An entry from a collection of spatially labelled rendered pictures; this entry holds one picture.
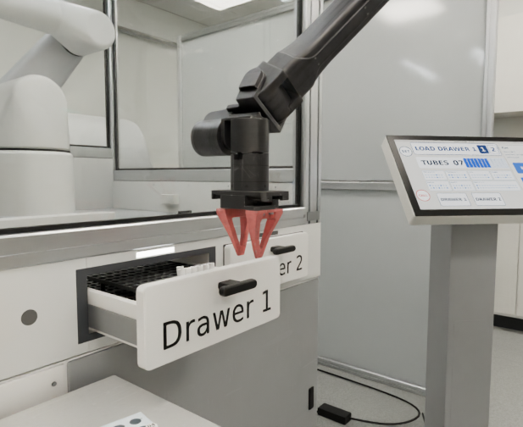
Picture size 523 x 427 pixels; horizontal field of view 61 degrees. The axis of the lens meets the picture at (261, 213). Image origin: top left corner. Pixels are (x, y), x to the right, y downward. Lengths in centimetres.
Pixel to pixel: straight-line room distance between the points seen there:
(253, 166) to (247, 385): 57
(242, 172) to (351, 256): 185
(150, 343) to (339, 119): 201
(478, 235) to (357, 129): 109
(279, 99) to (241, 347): 55
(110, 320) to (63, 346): 8
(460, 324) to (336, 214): 112
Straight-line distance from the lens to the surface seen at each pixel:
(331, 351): 265
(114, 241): 74
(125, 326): 66
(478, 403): 169
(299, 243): 109
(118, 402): 69
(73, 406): 70
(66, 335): 73
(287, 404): 122
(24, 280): 68
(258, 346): 106
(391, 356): 248
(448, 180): 142
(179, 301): 62
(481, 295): 157
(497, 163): 157
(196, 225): 84
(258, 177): 64
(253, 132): 64
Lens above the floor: 107
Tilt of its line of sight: 5 degrees down
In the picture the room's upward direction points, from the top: straight up
